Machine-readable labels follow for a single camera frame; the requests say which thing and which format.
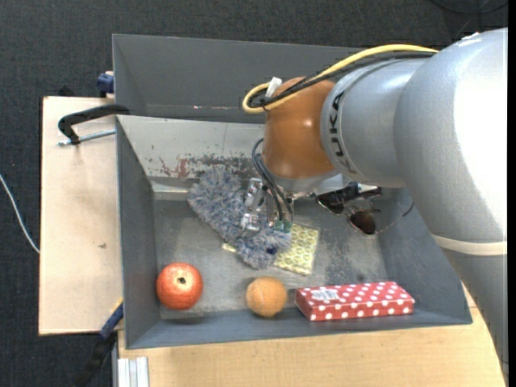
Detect red apple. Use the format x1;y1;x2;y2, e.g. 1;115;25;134
155;262;205;311

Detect orange ball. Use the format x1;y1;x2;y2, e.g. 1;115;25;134
245;276;289;318

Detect red white-dotted box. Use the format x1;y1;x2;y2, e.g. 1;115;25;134
293;281;416;323

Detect brown-lens sunglasses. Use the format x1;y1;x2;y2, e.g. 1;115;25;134
316;194;415;236

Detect black cylinder on white bracket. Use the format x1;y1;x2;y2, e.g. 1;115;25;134
310;175;383;202

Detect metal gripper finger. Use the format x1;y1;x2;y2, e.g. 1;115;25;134
239;210;260;233
244;177;264;210

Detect grey metal bin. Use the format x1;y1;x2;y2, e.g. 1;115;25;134
111;33;473;350

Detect yellow patterned flat packet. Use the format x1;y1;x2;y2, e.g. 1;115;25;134
221;223;320;277

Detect blue and white fluffy cloth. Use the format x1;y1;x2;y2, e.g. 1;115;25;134
186;169;293;271

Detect pale wood board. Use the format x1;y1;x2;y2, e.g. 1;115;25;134
38;96;124;336

